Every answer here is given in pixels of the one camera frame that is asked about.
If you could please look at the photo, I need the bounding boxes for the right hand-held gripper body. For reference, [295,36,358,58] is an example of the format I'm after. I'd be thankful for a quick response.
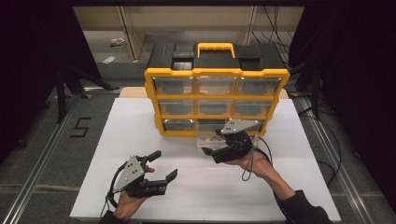
[213,119,260,164]

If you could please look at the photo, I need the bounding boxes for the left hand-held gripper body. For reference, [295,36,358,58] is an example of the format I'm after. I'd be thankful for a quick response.
[112,155,169,198]

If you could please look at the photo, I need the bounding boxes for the clear plastic organizer drawer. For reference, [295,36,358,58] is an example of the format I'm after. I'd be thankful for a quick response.
[195,128,232,151]

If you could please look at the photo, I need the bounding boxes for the yellow black drawer organizer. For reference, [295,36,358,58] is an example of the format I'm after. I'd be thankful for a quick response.
[144,42,290,138]

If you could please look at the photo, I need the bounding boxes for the person's left hand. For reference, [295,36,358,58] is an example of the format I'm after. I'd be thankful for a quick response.
[112,165,156,221]

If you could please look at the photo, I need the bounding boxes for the person's right hand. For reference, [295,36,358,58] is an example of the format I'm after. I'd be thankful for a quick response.
[233,148,275,180]

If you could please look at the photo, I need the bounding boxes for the white table board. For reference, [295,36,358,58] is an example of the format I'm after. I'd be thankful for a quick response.
[69,97,342,222]

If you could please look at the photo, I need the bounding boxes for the grid of clear drawers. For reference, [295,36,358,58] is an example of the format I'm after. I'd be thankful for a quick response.
[152,76,282,133]

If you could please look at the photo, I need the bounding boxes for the black tripod stand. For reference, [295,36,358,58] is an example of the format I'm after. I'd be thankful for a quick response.
[55,65,121,125]

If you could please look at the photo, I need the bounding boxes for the white crumpled object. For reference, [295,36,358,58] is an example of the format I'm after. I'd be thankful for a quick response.
[109,36,127,48]

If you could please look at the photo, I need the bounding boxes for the beige wooden furniture panel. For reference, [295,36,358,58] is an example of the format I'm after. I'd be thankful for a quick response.
[116,6,148,61]

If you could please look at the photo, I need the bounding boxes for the dark curtain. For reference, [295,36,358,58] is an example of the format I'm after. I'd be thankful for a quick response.
[0,0,103,164]
[289,0,396,214]

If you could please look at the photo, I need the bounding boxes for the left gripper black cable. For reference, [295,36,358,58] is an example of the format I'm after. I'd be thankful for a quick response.
[99,161,129,218]

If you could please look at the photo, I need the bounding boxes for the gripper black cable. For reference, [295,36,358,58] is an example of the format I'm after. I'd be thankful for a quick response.
[241,134,275,182]
[99,161,129,218]

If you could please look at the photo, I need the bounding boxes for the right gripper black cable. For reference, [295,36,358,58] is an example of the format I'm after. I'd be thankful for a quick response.
[241,134,275,182]

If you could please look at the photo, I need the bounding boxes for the aluminium floor rail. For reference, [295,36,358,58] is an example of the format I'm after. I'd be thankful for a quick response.
[298,96,396,224]
[0,92,82,224]

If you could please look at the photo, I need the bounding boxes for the black floor cable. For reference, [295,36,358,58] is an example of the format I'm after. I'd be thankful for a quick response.
[298,105,344,188]

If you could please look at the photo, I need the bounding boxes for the hanging black cables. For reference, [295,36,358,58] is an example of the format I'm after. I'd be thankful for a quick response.
[251,6,297,64]

